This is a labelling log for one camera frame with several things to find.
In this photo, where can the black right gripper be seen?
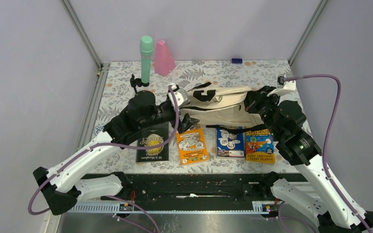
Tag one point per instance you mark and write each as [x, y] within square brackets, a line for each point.
[253, 99]

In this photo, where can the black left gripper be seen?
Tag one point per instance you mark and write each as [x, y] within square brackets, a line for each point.
[186, 121]

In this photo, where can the beige canvas backpack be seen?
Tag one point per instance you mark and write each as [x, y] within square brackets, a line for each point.
[224, 106]

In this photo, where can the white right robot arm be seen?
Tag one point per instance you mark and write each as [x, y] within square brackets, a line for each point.
[334, 211]

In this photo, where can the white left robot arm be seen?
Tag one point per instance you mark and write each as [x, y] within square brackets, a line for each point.
[62, 186]

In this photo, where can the pink plastic cone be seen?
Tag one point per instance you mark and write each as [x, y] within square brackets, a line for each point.
[164, 63]

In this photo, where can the yellow treehouse paperback book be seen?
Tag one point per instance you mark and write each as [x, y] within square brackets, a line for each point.
[259, 147]

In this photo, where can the small blue block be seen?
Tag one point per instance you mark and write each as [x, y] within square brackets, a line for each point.
[236, 61]

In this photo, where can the black moon paperback book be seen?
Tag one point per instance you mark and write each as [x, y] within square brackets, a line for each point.
[151, 137]

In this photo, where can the blue comic paperback book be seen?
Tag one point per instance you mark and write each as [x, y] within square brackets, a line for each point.
[230, 142]

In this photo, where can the black mini tripod stand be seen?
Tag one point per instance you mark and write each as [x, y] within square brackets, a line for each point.
[135, 83]

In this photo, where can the orange comic paperback book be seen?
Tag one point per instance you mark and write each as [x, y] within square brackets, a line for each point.
[191, 146]

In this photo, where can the mint green microphone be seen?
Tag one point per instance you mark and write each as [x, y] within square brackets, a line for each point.
[146, 47]

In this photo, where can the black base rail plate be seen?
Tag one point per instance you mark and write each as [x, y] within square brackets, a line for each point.
[199, 193]

